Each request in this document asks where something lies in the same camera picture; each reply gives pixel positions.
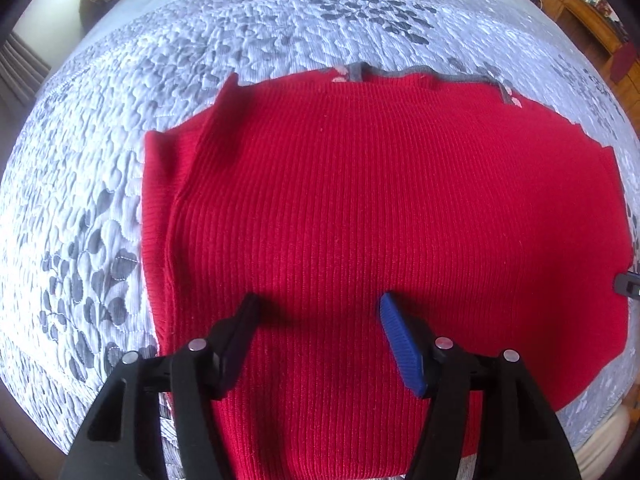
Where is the red knit sweater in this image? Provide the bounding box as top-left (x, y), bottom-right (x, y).
top-left (142, 65), bottom-right (632, 479)

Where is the dark red hanging cloth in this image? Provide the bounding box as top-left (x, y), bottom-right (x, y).
top-left (610, 41), bottom-right (638, 84)

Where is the wooden desk cabinet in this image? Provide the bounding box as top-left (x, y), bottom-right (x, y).
top-left (541, 0), bottom-right (639, 134)

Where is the grey curtain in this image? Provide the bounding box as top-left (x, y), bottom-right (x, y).
top-left (0, 32), bottom-right (51, 113)

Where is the grey quilted bedspread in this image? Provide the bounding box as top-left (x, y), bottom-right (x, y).
top-left (1, 0), bottom-right (639, 450)

